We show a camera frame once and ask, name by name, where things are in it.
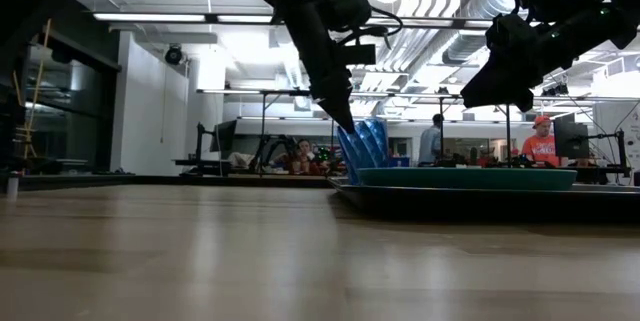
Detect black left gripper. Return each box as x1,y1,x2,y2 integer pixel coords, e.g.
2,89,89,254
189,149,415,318
287,10,357,134

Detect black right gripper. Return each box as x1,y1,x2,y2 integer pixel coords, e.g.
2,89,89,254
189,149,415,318
460,30,571,113

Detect blue ribbed cup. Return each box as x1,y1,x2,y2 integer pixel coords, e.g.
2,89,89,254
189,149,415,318
336,118,392,186

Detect teal plate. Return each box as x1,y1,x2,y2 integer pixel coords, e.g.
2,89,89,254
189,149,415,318
356,167,579,193

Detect black tray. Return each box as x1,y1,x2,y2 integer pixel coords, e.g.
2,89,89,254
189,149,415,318
327,176,640,225

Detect person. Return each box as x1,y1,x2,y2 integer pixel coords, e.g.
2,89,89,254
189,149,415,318
285,138,322,176
418,113,446,167
519,114,565,168

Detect black monitor on stand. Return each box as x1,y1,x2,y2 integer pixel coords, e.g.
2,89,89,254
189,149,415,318
194,119,239,165

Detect background workbench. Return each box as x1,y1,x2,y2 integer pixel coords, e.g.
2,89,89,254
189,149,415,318
574,164,634,186

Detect LED light bar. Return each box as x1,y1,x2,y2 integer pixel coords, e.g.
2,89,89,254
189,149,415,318
92,10,494,31

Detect black background rig frame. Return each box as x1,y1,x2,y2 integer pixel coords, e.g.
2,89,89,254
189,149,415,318
258,89,337,175
437,93,514,168

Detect silver ventilation duct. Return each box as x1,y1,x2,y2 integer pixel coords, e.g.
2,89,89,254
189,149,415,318
442,0,506,66

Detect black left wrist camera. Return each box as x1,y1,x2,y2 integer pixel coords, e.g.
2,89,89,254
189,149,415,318
341,43,377,66

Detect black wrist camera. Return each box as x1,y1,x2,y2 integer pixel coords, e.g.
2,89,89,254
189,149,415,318
487,13,531,50
341,43,377,66

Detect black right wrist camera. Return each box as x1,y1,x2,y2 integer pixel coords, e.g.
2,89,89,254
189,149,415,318
487,13,531,50

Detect white wall poster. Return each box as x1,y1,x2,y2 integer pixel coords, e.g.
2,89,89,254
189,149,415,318
623,109,640,171

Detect black hanging camera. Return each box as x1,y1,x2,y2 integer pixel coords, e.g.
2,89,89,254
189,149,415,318
163,43,184,66

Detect yellow hanging cord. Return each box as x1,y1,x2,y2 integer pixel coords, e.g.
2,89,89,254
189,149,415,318
12,19,53,160

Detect small white post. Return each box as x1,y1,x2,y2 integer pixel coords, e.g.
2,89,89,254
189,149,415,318
6,170,20,200

